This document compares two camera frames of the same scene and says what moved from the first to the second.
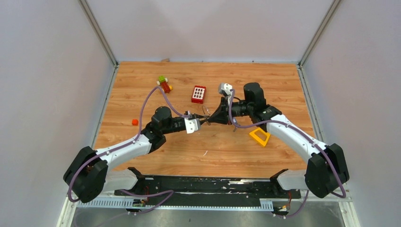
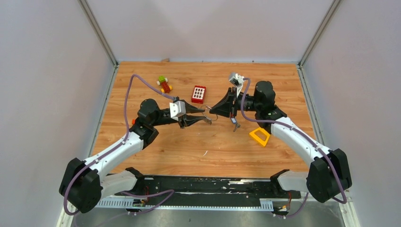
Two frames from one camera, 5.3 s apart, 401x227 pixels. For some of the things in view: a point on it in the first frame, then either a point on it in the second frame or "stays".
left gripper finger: (202, 117) -> (189, 109)
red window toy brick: (198, 94) stays
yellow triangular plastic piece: (258, 139) stays
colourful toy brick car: (163, 82) stays
